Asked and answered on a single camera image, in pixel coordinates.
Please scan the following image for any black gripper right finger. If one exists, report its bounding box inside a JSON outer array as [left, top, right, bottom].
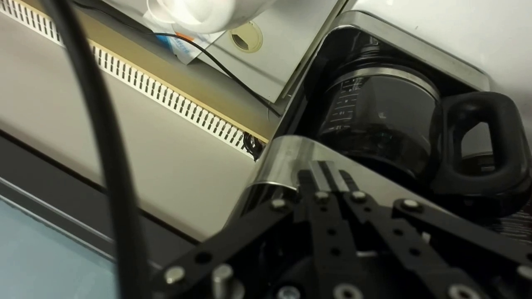
[[323, 161, 532, 299]]

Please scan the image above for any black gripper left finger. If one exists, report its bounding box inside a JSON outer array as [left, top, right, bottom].
[[152, 161, 362, 299]]

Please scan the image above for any black silver coffee machine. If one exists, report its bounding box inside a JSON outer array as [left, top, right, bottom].
[[222, 8, 532, 262]]

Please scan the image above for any beige round desk grommet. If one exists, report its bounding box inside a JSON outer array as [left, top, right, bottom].
[[227, 21, 264, 54]]

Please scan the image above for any glass coffee carafe black handle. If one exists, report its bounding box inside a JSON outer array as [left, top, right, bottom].
[[315, 64, 532, 207]]

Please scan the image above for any beige wall cable raceway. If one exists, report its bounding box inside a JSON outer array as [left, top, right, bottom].
[[0, 0, 280, 162]]

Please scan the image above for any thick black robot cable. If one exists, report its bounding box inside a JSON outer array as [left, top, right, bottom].
[[37, 0, 154, 299]]

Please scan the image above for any thin black power cord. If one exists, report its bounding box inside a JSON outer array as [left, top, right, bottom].
[[152, 31, 250, 81]]

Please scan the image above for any window with dark frame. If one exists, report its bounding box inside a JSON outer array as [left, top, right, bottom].
[[0, 129, 200, 299]]

